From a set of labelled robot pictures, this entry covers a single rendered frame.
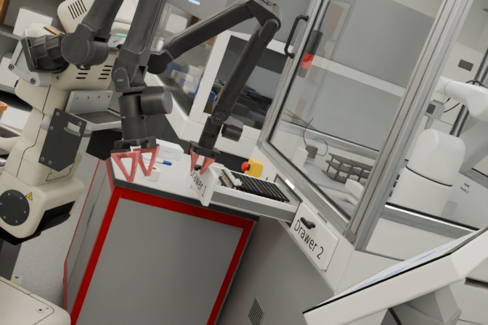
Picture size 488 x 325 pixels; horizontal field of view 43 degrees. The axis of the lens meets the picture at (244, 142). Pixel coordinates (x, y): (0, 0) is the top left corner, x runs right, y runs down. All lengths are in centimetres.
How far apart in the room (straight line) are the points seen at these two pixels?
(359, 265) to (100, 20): 100
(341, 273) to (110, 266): 94
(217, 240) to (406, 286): 139
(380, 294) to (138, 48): 78
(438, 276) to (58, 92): 113
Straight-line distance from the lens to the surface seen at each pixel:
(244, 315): 244
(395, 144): 180
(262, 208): 217
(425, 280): 114
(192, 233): 241
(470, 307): 217
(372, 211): 182
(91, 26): 155
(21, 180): 185
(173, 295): 252
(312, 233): 204
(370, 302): 118
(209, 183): 209
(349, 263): 187
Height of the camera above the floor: 144
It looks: 11 degrees down
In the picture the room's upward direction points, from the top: 21 degrees clockwise
